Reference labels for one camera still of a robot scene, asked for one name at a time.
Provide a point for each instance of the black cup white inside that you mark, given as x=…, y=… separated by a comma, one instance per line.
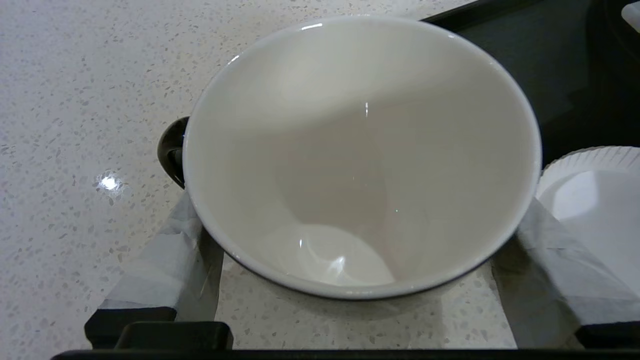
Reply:
x=360, y=150

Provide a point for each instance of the white saucer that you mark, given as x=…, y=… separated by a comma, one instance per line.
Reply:
x=595, y=210

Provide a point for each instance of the black rectangular tray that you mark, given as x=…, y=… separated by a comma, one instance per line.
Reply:
x=525, y=50

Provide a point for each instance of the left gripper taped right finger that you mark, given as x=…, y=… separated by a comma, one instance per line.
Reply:
x=560, y=280

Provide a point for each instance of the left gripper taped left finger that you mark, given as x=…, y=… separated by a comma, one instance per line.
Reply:
x=160, y=270

